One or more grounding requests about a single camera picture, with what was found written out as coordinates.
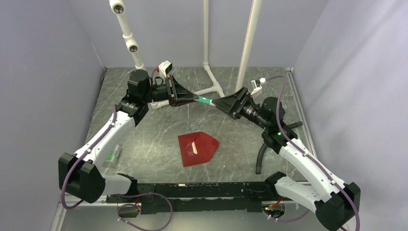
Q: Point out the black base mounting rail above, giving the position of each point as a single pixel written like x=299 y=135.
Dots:
x=250 y=196

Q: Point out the red paper envelope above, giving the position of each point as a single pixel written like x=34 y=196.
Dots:
x=206 y=146

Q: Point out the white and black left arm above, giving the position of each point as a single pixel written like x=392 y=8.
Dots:
x=79 y=173

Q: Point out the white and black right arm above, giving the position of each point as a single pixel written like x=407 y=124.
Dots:
x=333 y=201

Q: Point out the tan paper letter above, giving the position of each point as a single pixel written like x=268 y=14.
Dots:
x=194 y=149

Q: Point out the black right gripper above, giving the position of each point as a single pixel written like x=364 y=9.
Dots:
x=237 y=101

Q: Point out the green white glue stick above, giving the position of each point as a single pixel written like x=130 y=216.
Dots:
x=204 y=100

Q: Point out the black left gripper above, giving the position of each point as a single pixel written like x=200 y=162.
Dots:
x=180 y=95

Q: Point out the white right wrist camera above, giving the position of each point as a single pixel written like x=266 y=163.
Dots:
x=257 y=86

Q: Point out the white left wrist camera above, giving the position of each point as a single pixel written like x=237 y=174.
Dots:
x=164 y=68

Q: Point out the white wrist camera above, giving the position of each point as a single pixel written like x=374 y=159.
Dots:
x=257 y=86
x=164 y=68

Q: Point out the aluminium extrusion frame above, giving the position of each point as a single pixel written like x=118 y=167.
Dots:
x=58 y=218

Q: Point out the green white small box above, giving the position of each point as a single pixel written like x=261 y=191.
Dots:
x=113 y=156

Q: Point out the white PVC pipe frame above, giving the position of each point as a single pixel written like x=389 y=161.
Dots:
x=118 y=8

